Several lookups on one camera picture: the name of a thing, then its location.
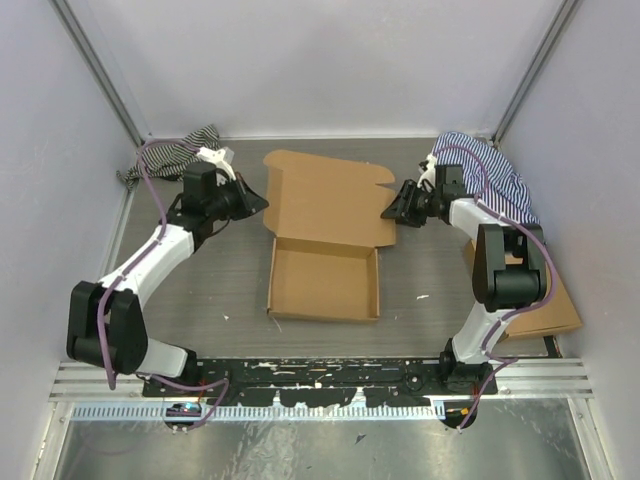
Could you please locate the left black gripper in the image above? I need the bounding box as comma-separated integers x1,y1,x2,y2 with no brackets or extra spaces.
208,172,269,222

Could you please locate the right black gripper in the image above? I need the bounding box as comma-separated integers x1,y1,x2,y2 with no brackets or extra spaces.
381,179,441,228

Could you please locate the brown cardboard box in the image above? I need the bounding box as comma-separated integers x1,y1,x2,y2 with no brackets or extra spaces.
263,150,396,323
463,240,583,342

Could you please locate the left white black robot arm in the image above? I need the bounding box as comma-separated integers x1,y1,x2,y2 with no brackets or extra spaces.
66,161,269,397

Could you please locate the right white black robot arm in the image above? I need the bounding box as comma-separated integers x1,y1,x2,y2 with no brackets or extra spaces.
381,180,547,395

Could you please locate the folded brown cardboard box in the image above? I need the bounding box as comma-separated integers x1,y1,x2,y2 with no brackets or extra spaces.
463,240,583,342

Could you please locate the blue white striped cloth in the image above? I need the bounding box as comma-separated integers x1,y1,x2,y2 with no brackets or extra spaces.
431,132,540,224

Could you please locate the black white striped cloth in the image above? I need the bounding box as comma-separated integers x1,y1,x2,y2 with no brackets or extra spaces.
142,124,221,181

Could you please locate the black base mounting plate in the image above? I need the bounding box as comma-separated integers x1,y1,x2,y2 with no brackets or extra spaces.
141,356,499,407

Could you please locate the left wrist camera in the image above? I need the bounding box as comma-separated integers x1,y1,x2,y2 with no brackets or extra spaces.
196,147,236,184

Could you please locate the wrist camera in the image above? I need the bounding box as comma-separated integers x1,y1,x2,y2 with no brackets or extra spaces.
196,147,236,184
417,154,467,195

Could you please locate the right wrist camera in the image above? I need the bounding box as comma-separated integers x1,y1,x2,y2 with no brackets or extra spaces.
417,154,467,195

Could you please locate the aluminium front rail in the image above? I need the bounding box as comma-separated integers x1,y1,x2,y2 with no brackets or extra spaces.
48,358,593,402

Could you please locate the white slotted cable duct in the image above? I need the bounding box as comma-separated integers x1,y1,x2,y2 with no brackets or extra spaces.
70,401,445,423

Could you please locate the left aluminium corner post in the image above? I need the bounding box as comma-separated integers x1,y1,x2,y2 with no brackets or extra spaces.
49,0,145,147

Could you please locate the aluminium corner post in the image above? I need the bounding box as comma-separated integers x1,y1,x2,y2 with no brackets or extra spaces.
49,0,145,147
489,0,583,148

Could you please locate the right aluminium corner post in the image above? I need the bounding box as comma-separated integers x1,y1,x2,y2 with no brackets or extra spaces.
489,0,583,148

